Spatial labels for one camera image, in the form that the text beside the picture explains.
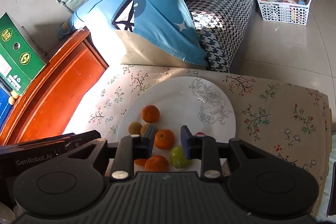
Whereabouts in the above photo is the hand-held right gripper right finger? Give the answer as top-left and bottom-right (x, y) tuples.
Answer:
(181, 125), (268, 180)

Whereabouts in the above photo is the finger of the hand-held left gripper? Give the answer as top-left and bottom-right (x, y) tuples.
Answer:
(64, 131), (102, 149)

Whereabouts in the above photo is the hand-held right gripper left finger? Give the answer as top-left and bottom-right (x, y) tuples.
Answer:
(66, 125), (156, 181)

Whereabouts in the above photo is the brown-green round fruit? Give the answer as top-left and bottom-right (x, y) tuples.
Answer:
(140, 123), (158, 137)
(128, 122), (143, 136)

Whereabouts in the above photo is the green round fruit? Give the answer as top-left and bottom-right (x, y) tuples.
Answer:
(170, 145), (192, 169)

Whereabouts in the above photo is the white plate with rose drawing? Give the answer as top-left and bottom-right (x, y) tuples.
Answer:
(116, 76), (236, 178)

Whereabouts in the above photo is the red-brown wooden cabinet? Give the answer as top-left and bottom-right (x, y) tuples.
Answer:
(0, 26), (110, 146)

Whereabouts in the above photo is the blue box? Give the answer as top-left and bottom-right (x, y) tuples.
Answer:
(0, 82), (14, 131)

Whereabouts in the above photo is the floral tablecloth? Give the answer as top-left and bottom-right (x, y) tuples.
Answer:
(87, 64), (330, 215)

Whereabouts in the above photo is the beige cushion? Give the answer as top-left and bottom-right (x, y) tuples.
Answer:
(89, 27), (210, 68)

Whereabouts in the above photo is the green carton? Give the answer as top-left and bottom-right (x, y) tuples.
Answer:
(0, 13), (49, 96)

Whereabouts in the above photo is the blue star-print pillow cover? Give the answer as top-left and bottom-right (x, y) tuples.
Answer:
(57, 0), (210, 67)

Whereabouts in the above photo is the houndstooth sofa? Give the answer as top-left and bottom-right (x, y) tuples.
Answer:
(184, 0), (264, 73)

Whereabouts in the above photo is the white perforated basket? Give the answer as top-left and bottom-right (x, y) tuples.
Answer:
(251, 0), (315, 26)

